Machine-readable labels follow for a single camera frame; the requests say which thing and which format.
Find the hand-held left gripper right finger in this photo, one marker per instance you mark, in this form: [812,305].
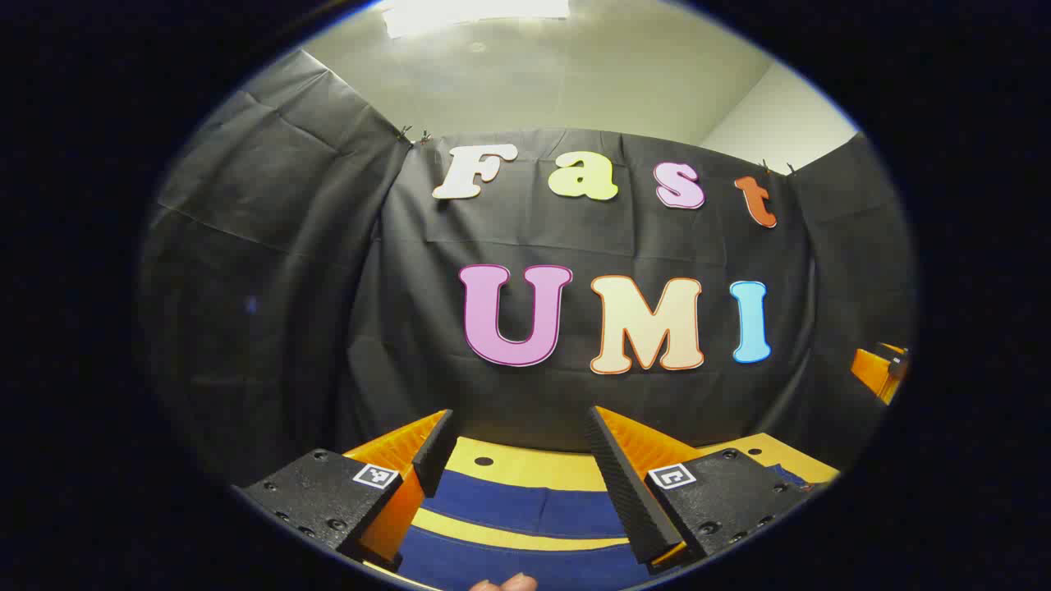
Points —
[628,492]

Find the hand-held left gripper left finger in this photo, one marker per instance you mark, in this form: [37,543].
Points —
[433,453]

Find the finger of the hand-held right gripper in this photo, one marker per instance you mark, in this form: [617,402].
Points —
[874,371]

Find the blue jeans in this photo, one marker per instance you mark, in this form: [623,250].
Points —
[525,509]

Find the black backdrop cloth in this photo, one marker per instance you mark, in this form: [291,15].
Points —
[328,328]

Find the ceiling light panel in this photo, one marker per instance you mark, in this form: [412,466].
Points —
[476,12]

